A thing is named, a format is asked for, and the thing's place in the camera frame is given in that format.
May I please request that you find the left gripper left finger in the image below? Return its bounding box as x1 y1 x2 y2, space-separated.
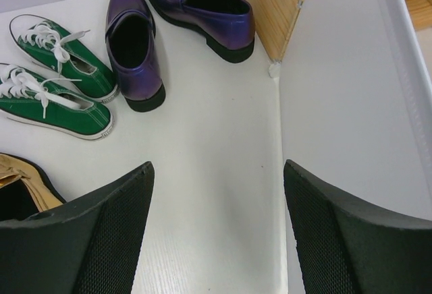
1 162 155 293

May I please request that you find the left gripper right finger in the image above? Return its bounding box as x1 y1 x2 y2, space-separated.
283 160 431 293

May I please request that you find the white cabinet door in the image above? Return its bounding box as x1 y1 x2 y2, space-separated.
279 0 431 219

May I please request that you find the green sneaker lower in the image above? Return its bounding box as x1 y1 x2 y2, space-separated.
1 63 114 140

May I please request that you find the green sneaker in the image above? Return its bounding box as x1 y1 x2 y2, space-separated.
9 14 119 103
1 63 114 140

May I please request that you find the green sneaker upper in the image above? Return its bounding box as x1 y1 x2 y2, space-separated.
9 14 119 103

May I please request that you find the purple loafer left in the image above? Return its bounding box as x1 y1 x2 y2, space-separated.
105 0 165 113

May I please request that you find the purple loafer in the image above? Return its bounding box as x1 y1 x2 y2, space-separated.
105 0 165 113
149 0 256 63

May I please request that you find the purple loafer right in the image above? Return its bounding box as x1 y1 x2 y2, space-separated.
149 0 256 63

